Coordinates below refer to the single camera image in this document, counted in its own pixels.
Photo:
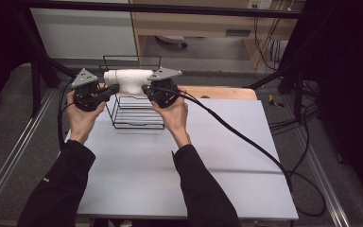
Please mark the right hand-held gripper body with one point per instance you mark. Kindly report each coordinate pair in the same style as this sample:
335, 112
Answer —
164, 91

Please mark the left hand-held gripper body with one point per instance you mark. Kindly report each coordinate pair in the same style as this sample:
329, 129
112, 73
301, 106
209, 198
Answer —
86, 94

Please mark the person's left hand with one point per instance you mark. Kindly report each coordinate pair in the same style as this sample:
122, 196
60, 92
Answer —
83, 121

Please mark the person's right hand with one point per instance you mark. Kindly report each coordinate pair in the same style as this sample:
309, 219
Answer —
175, 121

